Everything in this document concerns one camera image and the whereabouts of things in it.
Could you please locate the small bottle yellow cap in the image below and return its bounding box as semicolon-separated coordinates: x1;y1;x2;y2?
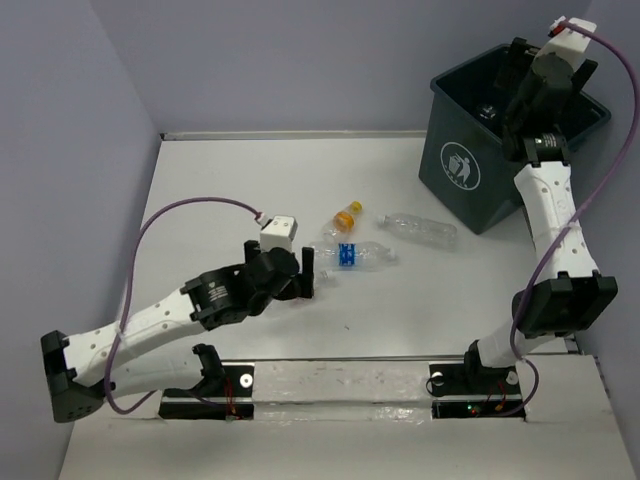
321;201;363;243

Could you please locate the dark green plastic bin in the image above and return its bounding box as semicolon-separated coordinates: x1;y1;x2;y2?
417;43;613;236

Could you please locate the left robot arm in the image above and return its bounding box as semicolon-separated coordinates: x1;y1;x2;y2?
40;240;315;423

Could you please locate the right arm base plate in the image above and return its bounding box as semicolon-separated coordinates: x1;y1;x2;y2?
425;363;525;420

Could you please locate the large clear unlabeled bottle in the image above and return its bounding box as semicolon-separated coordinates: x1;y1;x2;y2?
376;213;457;250

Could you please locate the bottle blue orange white label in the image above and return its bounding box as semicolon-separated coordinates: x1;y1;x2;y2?
314;270;337;289

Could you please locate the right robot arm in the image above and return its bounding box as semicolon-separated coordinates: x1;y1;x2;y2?
460;30;618;392

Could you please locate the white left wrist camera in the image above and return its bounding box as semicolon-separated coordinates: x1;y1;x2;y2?
256;213;298;252

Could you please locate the clear ribbed bottle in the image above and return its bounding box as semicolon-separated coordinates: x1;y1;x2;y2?
476;103;499;122

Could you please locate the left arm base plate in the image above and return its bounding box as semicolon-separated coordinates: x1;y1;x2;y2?
158;362;255;421

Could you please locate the clear bottle blue label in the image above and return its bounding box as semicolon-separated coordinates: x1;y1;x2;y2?
310;241;397;271

